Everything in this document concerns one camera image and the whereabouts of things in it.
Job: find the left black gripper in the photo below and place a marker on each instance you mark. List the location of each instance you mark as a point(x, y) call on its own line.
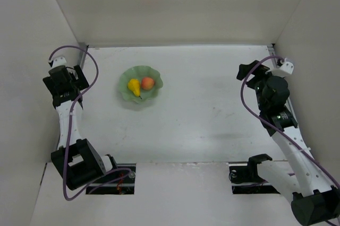
point(80, 76)

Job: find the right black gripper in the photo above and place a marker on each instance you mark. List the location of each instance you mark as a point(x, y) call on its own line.
point(249, 69)

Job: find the yellow fake pear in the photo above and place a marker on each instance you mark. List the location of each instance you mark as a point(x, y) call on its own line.
point(135, 87)

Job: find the red-orange fake peach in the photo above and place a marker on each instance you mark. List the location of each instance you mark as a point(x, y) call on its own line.
point(147, 83)

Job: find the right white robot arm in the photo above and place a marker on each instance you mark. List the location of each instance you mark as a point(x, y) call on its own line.
point(311, 191)

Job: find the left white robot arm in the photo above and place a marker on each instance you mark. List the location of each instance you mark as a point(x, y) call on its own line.
point(75, 158)

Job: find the green scalloped fruit bowl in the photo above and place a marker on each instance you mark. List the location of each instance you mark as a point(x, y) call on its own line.
point(140, 83)

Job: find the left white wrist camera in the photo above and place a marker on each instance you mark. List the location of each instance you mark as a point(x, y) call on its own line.
point(58, 61)

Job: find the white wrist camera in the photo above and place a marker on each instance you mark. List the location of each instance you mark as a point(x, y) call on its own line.
point(58, 61)
point(286, 68)

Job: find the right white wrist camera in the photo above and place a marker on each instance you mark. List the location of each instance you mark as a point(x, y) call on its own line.
point(286, 68)

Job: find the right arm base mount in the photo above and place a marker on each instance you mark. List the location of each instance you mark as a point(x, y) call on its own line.
point(244, 184)

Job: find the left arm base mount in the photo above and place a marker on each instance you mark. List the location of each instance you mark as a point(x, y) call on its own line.
point(114, 183)

